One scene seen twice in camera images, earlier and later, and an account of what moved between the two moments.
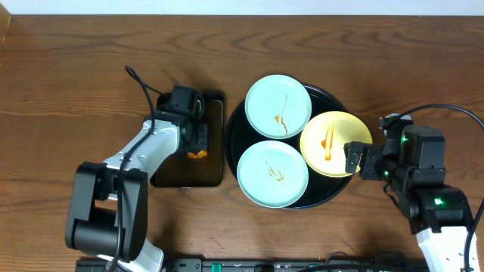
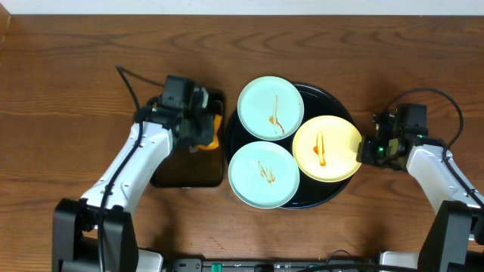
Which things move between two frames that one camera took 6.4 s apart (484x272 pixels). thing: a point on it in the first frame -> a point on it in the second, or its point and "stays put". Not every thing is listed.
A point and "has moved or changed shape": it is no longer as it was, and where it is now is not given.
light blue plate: (272, 174) stays put
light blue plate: (278, 106) has moved or changed shape
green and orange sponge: (202, 153) -> (207, 135)
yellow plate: (324, 139) has moved or changed shape
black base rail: (227, 264) stays put
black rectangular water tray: (180, 170) stays put
